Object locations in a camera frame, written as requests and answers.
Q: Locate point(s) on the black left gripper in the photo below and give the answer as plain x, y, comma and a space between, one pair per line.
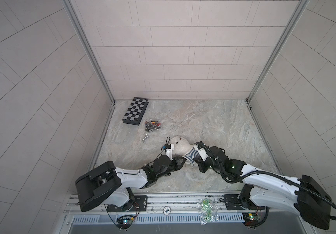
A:
176, 166

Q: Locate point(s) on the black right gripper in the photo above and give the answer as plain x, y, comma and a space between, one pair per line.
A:
200, 163

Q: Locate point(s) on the aluminium corner post right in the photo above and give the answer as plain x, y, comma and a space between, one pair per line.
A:
301, 6

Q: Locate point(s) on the folded black white chessboard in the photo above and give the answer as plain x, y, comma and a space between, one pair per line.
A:
135, 111

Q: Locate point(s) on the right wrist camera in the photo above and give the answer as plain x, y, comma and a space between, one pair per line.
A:
202, 152

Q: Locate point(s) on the clear bag of toy bricks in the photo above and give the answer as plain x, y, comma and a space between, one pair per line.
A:
152, 125

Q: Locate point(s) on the aluminium corner post left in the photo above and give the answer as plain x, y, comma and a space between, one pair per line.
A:
87, 47

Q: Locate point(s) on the right green circuit board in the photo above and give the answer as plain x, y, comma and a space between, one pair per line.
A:
250, 219

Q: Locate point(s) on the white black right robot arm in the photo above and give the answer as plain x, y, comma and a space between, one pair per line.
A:
302, 196

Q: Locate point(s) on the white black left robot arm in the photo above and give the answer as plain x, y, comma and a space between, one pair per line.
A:
112, 185

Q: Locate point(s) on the left green circuit board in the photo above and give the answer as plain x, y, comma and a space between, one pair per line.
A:
125, 221

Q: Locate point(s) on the aluminium corner post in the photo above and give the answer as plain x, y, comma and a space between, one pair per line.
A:
87, 47
301, 6

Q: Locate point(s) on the green circuit board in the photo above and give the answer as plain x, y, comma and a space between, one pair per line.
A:
125, 221
250, 219

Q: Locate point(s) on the blue white striped shirt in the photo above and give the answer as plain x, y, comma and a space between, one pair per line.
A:
190, 156

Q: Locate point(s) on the clear bag of green parts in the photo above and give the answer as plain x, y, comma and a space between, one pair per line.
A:
208, 212

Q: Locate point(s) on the white teddy bear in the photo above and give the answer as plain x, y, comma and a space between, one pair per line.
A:
181, 146

